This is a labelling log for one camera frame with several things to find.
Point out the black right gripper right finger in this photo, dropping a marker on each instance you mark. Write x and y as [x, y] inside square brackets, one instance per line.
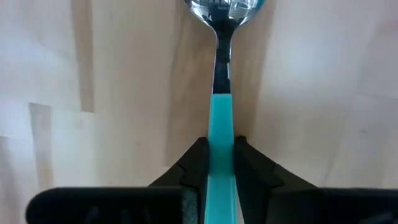
[267, 196]

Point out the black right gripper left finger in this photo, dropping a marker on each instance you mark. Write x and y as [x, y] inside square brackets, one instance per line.
[174, 199]

